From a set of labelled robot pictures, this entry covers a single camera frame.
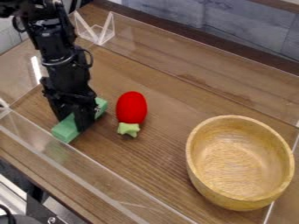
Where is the red plush strawberry toy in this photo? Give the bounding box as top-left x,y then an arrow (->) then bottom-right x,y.
116,91 -> 147,137

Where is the black metal table bracket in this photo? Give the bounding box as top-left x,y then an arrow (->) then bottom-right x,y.
26,195 -> 64,224

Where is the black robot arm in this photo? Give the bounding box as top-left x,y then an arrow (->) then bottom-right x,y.
0,0 -> 98,131

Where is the black cable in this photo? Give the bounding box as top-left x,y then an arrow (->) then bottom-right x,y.
0,203 -> 16,224

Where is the clear acrylic enclosure wall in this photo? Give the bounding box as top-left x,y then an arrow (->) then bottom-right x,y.
0,6 -> 299,224

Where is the light wooden bowl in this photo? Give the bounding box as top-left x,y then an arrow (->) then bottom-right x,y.
186,115 -> 295,211

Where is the green rectangular block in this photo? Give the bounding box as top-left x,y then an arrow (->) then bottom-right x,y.
51,97 -> 108,144

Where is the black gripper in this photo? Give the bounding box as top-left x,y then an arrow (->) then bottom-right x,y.
42,47 -> 99,132

